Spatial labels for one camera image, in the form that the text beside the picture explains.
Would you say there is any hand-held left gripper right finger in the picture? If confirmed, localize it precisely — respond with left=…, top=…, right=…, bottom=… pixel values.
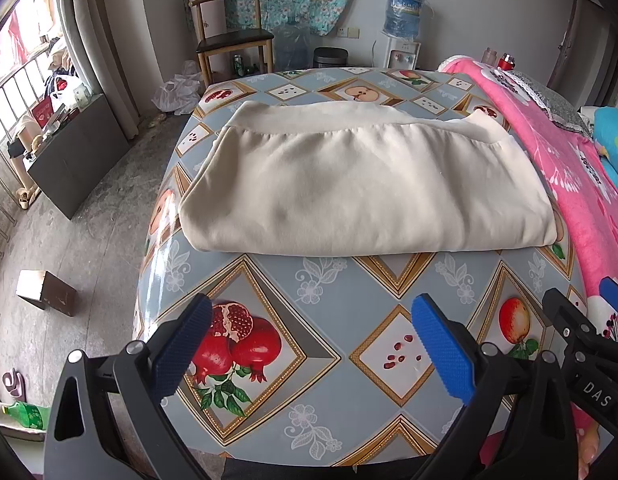
left=411, top=294, right=577, bottom=480

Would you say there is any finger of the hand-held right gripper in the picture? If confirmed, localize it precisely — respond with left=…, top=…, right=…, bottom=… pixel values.
left=542, top=287, right=597, bottom=361
left=599, top=276, right=618, bottom=313

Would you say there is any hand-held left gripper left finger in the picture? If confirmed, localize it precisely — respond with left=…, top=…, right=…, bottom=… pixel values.
left=43, top=294, right=214, bottom=480

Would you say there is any beige jacket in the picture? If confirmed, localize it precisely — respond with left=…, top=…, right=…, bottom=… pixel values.
left=178, top=100, right=557, bottom=255

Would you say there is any person's right hand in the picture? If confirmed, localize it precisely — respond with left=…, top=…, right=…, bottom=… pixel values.
left=576, top=420, right=602, bottom=480

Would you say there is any fruit print tablecloth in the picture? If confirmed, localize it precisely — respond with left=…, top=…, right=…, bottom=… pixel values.
left=131, top=66, right=590, bottom=468

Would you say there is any pink floral blanket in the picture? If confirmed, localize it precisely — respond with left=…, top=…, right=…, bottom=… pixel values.
left=439, top=54, right=618, bottom=361

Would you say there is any brown cardboard box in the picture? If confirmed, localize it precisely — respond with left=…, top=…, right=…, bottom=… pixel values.
left=15, top=269, right=78, bottom=317

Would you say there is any blue plush pillow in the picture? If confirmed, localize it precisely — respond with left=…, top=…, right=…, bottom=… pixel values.
left=592, top=106, right=618, bottom=183

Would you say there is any green plastic bottle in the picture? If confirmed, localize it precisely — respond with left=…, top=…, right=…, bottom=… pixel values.
left=1, top=401, right=52, bottom=432

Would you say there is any pink slipper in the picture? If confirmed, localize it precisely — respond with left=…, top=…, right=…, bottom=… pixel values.
left=1, top=367, right=27, bottom=401

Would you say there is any grey pillow with white trim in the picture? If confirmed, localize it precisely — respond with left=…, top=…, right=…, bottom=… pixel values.
left=492, top=67, right=592, bottom=136

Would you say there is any dark cabinet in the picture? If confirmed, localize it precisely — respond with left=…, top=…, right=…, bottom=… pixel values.
left=28, top=92, right=130, bottom=221

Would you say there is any grey panelled door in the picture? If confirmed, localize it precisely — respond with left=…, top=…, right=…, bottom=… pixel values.
left=572, top=0, right=618, bottom=111

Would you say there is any white plastic bag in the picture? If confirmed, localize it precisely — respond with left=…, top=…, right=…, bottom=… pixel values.
left=153, top=60, right=205, bottom=116

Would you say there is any white bag with red print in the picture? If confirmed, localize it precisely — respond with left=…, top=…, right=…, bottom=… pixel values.
left=49, top=74, right=92, bottom=111

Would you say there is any white water dispenser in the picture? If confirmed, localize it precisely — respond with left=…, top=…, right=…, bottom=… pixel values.
left=386, top=37, right=422, bottom=71

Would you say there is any wooden chair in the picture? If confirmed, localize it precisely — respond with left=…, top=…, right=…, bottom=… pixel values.
left=189, top=0, right=276, bottom=83

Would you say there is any dark rice cooker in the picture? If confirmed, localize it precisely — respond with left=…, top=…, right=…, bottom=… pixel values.
left=313, top=47, right=347, bottom=70

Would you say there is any empty clear water jug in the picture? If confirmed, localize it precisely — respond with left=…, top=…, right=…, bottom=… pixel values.
left=273, top=19, right=312, bottom=72

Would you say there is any grey curtain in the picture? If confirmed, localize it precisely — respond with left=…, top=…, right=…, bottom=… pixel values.
left=54, top=0, right=140, bottom=141

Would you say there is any white box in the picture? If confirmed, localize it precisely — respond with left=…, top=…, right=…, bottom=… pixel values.
left=189, top=0, right=227, bottom=41

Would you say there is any blue water jug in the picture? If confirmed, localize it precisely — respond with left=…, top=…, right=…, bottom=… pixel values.
left=384, top=0, right=424, bottom=40

